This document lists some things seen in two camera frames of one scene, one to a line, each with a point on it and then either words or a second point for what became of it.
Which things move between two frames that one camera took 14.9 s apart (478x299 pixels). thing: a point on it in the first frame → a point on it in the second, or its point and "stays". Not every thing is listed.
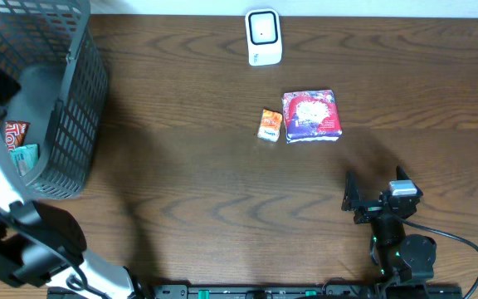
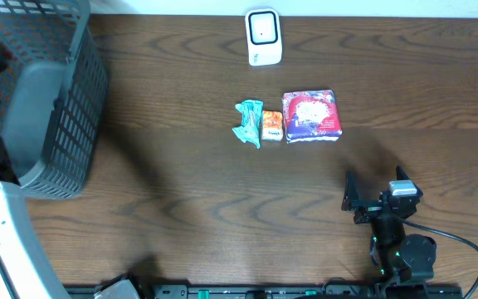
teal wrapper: (25, 157) → (251, 120)
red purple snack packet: (311, 116) stays
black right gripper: (368, 211) stays
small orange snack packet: (270, 125) stays
